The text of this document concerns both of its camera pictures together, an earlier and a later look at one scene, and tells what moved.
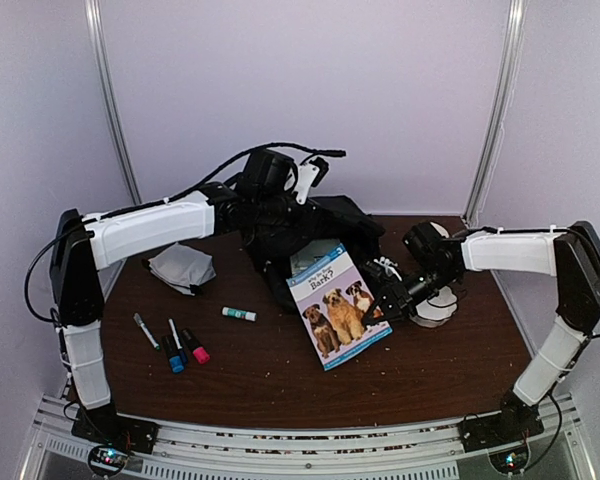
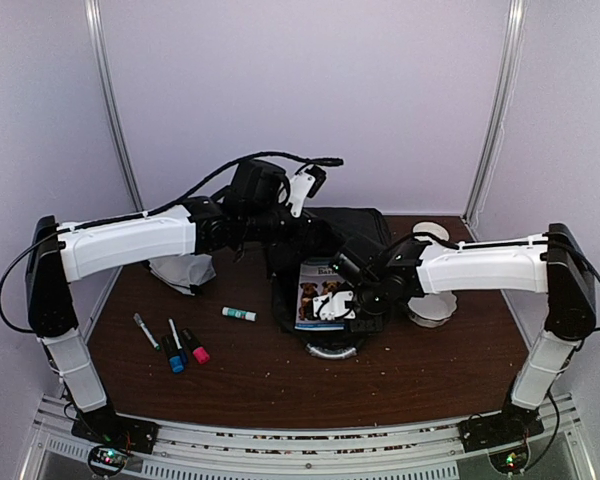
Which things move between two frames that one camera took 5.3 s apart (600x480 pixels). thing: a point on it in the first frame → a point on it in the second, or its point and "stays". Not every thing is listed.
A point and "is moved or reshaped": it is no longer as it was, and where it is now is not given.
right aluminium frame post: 500,108 stays
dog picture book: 332,298 is moved or reshaped
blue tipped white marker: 181,350 stays
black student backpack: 322,219 is moved or reshaped
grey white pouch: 183,267 stays
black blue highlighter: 174,355 stays
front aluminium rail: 199,450 stays
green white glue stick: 247,315 stays
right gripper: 399,299 → 372,326
